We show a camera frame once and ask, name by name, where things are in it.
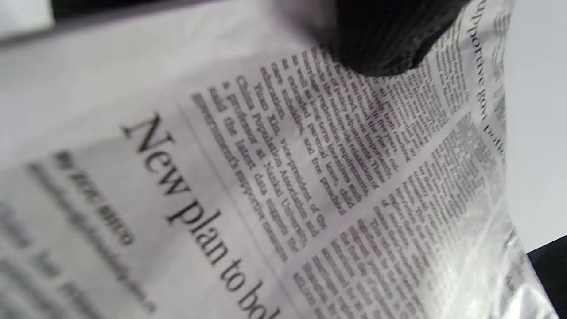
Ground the person's left hand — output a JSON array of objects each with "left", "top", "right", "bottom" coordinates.
[{"left": 306, "top": 0, "right": 472, "bottom": 77}]

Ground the printed newspaper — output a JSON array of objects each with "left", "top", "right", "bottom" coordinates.
[{"left": 0, "top": 0, "right": 561, "bottom": 319}]

